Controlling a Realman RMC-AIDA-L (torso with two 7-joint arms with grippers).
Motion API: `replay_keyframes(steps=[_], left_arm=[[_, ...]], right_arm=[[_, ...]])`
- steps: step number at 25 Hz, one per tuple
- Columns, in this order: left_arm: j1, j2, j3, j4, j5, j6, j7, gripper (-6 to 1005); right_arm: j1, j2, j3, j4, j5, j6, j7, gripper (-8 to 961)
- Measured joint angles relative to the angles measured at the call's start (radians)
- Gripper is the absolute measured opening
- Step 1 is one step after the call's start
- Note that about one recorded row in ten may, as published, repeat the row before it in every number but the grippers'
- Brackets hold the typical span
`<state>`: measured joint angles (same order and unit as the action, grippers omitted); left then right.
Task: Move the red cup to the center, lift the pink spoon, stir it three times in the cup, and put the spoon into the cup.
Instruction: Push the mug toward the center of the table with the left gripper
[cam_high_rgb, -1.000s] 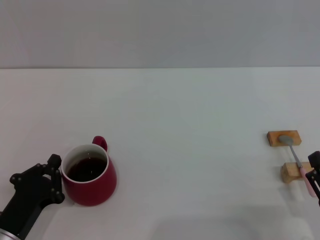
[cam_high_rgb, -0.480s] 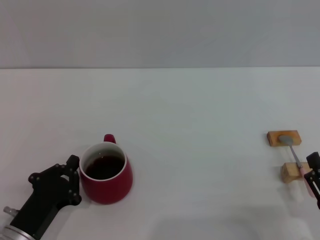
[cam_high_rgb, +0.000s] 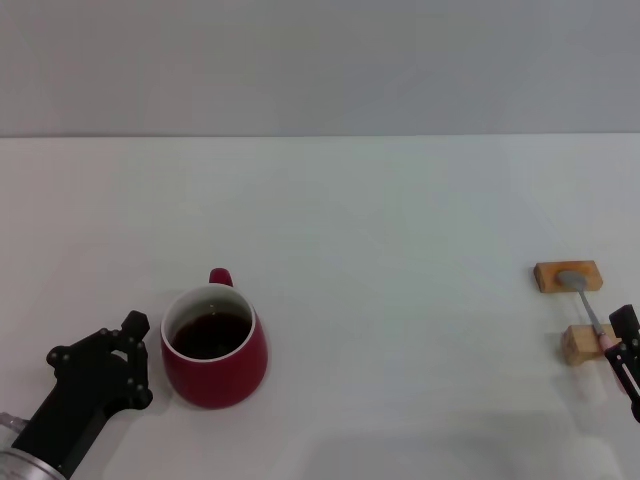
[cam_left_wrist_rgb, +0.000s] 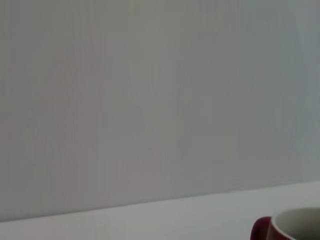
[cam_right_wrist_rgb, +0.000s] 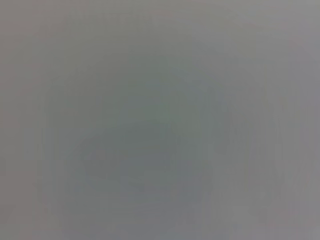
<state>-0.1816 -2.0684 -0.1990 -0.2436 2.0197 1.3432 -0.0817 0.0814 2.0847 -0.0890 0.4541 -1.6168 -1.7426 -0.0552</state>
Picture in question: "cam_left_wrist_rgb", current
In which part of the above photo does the red ceramic cup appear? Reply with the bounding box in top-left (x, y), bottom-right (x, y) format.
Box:
top-left (250, 207), bottom-right (320, 240)

